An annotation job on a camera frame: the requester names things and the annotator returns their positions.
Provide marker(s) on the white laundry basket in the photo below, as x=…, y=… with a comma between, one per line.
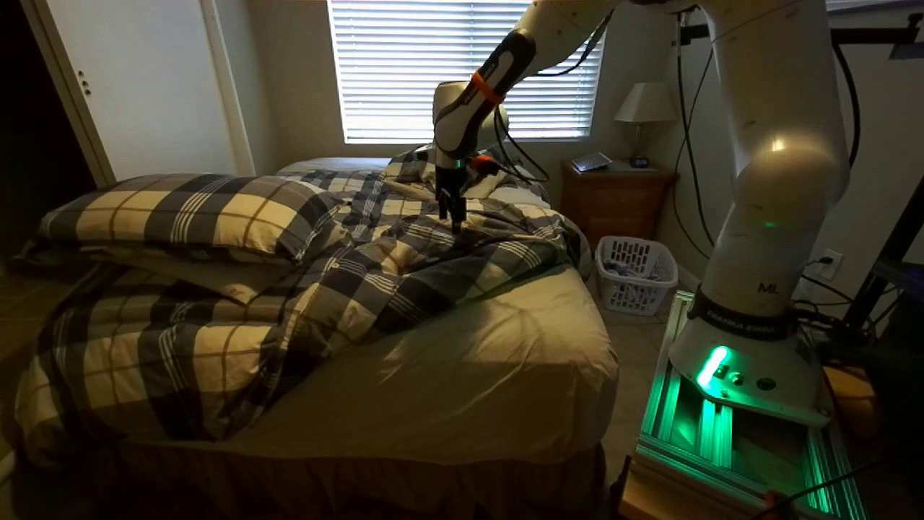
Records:
x=637, y=274

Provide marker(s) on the small plaid pillow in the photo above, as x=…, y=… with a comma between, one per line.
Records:
x=414, y=167

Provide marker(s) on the wooden nightstand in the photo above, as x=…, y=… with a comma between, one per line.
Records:
x=617, y=202

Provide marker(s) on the white window blind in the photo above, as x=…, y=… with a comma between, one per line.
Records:
x=435, y=68

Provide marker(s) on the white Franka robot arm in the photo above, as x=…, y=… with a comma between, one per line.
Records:
x=780, y=175

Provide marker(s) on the white closet door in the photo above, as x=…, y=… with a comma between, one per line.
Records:
x=145, y=87

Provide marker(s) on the brown bed skirt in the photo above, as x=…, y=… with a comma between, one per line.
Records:
x=337, y=485

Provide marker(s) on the plaid duvet cover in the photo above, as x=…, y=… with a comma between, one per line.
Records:
x=366, y=260

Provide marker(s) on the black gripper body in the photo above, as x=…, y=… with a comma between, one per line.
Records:
x=453, y=180

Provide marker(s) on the beige sheeted mattress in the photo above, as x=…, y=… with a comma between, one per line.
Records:
x=481, y=355

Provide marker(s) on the small dark nightstand item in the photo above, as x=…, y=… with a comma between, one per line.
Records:
x=591, y=165

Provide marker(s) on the white table lamp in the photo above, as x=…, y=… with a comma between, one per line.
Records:
x=646, y=101

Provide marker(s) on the aluminium base frame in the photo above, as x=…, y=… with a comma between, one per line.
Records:
x=712, y=433

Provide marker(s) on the large plaid pillow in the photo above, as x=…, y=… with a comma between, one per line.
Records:
x=193, y=212

